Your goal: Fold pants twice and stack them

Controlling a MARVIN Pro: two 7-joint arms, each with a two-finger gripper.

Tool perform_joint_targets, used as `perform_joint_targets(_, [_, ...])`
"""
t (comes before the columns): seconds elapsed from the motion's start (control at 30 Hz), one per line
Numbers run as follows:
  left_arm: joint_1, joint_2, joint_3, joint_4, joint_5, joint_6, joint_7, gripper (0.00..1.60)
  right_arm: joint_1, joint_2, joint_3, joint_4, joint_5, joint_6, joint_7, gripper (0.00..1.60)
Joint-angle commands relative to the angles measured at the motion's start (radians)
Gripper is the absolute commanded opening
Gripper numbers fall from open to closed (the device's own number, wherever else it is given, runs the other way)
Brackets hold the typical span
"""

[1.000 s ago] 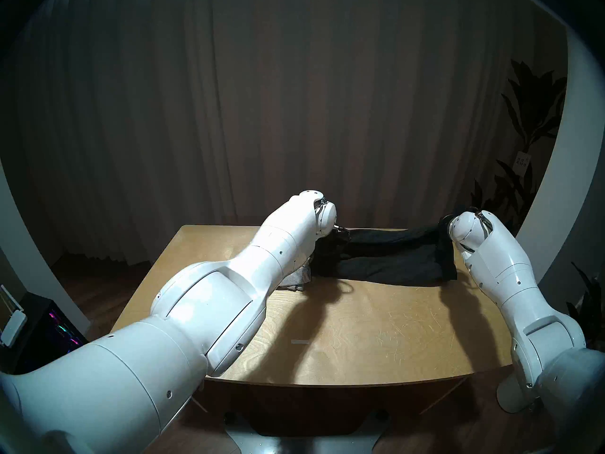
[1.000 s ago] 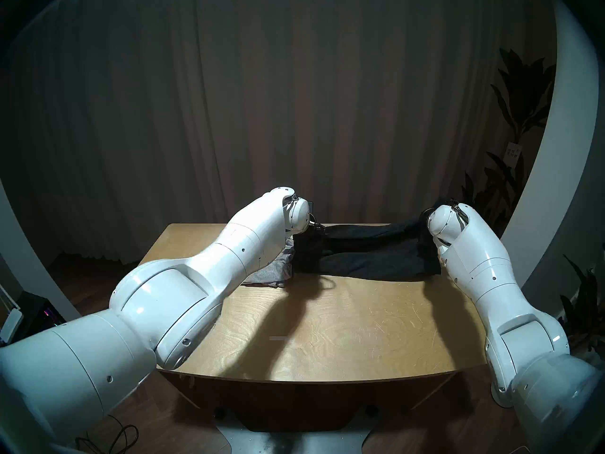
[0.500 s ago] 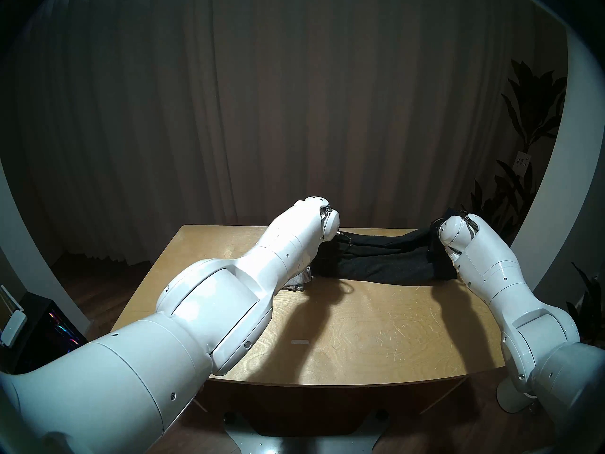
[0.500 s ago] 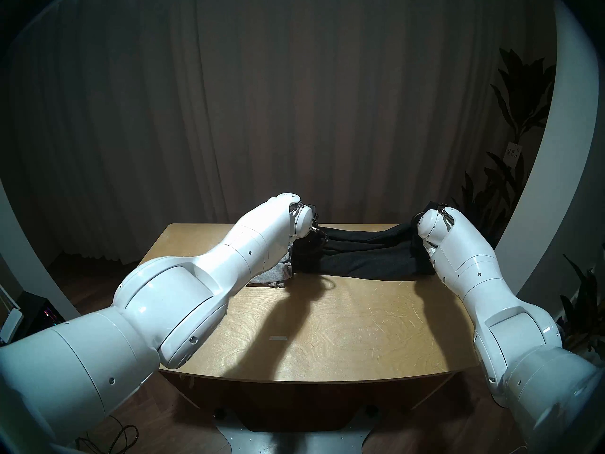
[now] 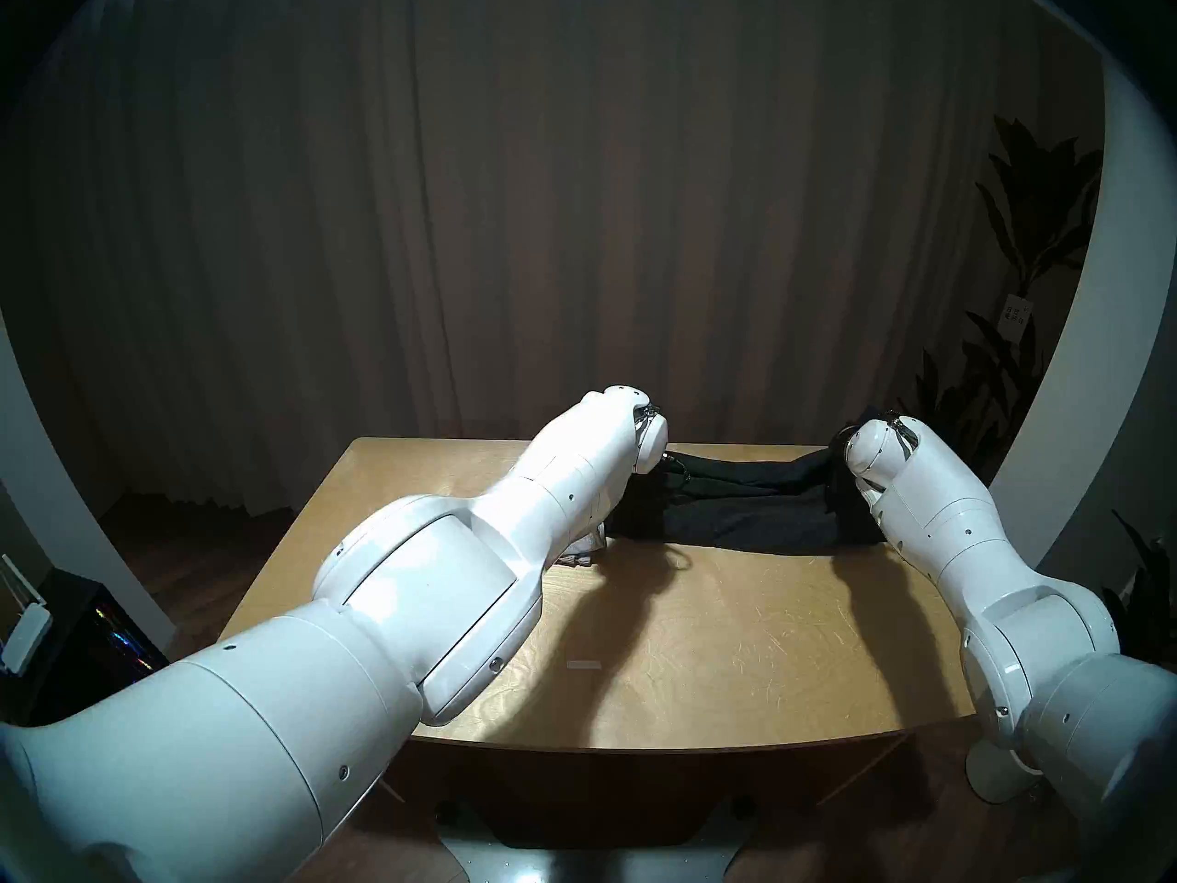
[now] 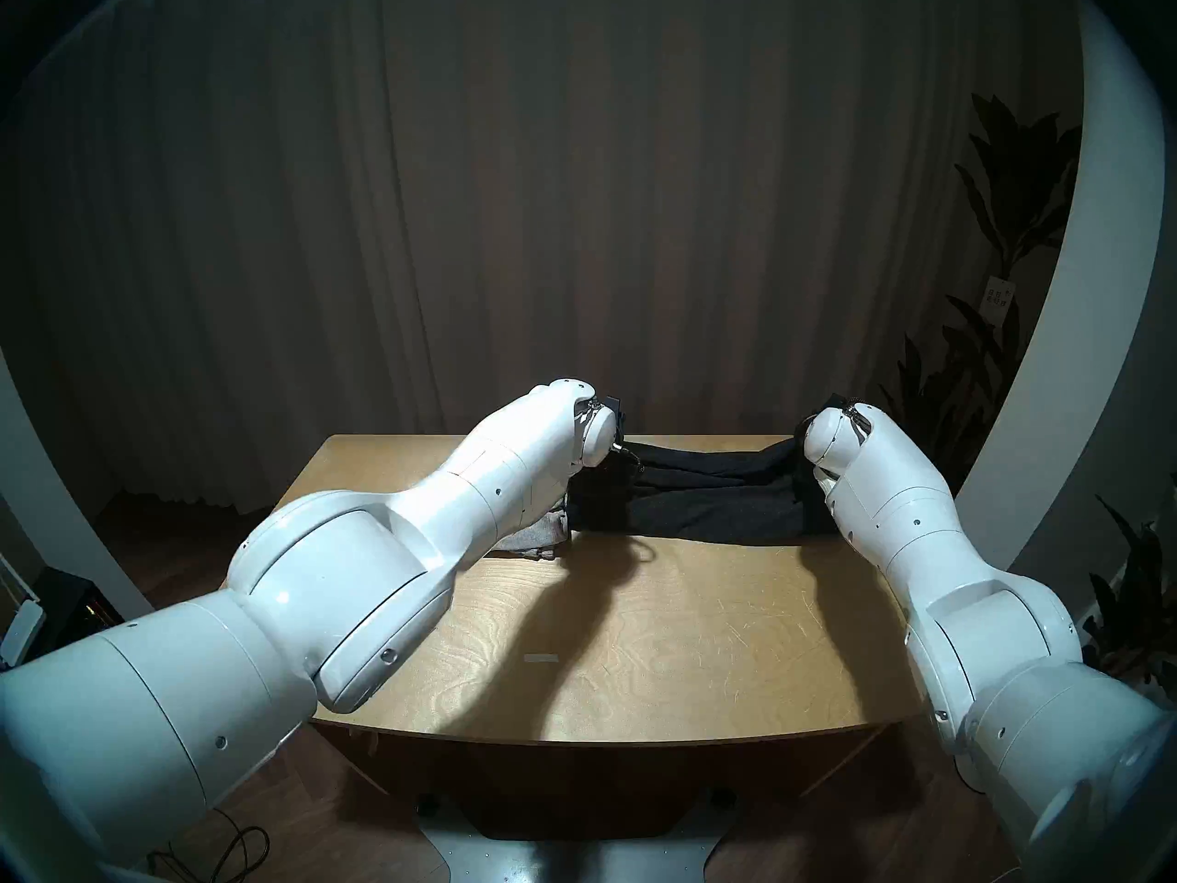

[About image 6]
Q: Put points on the black computer tower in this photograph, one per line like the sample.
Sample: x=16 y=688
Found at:
x=78 y=601

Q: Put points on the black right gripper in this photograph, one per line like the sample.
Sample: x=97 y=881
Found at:
x=811 y=499

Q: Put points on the brown pleated curtain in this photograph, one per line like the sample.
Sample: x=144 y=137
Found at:
x=552 y=200

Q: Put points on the tall dark leafy plant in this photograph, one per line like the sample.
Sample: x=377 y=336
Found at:
x=1011 y=182

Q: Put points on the small white box device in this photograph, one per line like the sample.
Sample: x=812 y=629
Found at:
x=20 y=635

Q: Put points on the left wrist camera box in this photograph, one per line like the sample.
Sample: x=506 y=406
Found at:
x=614 y=404

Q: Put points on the small dark potted plant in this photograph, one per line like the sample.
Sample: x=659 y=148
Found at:
x=1136 y=605

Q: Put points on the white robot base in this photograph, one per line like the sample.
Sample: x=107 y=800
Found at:
x=570 y=858

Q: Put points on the grey shorts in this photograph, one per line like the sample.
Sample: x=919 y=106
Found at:
x=538 y=539

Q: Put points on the black shorts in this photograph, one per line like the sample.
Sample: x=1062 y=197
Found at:
x=717 y=504

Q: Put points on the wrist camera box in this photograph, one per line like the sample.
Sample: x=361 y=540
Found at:
x=614 y=404
x=834 y=400

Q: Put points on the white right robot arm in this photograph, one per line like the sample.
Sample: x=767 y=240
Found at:
x=956 y=596

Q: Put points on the white plant tag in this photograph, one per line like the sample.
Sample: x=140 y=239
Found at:
x=999 y=294

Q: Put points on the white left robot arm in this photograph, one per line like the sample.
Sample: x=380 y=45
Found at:
x=349 y=578

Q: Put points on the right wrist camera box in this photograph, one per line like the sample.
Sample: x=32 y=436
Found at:
x=834 y=400

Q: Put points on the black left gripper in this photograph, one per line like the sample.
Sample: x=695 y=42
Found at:
x=614 y=481

